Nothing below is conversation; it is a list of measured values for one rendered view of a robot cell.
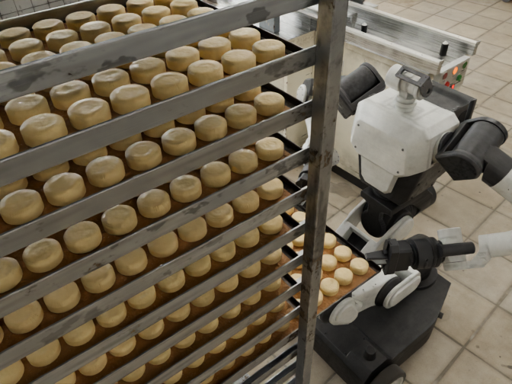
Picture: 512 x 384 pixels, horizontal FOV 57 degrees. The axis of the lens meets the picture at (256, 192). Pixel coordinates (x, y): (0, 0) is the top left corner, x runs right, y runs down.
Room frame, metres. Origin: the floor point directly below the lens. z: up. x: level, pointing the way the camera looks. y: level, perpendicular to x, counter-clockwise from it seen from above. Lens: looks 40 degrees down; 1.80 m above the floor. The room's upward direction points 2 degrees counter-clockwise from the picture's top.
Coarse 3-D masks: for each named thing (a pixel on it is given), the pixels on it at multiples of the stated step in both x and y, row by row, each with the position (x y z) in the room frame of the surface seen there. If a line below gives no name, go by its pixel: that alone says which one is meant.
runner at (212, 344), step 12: (300, 288) 0.67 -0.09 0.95; (276, 300) 0.62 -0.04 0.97; (252, 312) 0.59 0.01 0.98; (264, 312) 0.60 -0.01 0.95; (240, 324) 0.57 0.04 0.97; (216, 336) 0.54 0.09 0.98; (228, 336) 0.55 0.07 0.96; (204, 348) 0.52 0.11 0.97; (180, 360) 0.49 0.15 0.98; (192, 360) 0.50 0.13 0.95; (168, 372) 0.47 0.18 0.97
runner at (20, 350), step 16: (304, 192) 0.66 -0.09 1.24; (272, 208) 0.62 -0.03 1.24; (288, 208) 0.64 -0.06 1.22; (240, 224) 0.58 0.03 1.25; (256, 224) 0.60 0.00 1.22; (208, 240) 0.54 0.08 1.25; (224, 240) 0.56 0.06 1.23; (192, 256) 0.52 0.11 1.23; (160, 272) 0.48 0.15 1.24; (176, 272) 0.50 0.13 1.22; (128, 288) 0.45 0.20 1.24; (144, 288) 0.47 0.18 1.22; (96, 304) 0.42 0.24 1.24; (112, 304) 0.43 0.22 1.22; (64, 320) 0.39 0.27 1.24; (80, 320) 0.41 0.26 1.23; (32, 336) 0.37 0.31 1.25; (48, 336) 0.38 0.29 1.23; (0, 352) 0.35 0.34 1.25; (16, 352) 0.35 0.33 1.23; (32, 352) 0.36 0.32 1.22; (0, 368) 0.34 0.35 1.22
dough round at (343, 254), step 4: (336, 248) 0.93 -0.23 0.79; (340, 248) 0.93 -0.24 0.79; (344, 248) 0.93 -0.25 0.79; (348, 248) 0.93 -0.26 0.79; (336, 252) 0.92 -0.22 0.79; (340, 252) 0.92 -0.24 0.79; (344, 252) 0.92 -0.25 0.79; (348, 252) 0.92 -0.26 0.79; (336, 256) 0.91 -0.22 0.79; (340, 256) 0.90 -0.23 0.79; (344, 256) 0.90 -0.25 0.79; (348, 256) 0.90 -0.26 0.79; (340, 260) 0.90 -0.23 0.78; (344, 260) 0.90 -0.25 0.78; (348, 260) 0.90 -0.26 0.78
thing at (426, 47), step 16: (368, 32) 2.38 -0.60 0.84; (384, 32) 2.37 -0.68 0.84; (400, 32) 2.37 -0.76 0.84; (352, 48) 2.23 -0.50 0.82; (416, 48) 2.17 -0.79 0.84; (432, 48) 2.16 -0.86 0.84; (448, 48) 2.16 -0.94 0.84; (352, 64) 2.22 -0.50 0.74; (384, 64) 2.08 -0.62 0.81; (400, 64) 2.01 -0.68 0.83; (384, 80) 2.07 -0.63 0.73; (336, 128) 2.27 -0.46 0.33; (336, 144) 2.26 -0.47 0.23; (352, 160) 2.16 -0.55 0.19; (352, 176) 2.18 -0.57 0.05
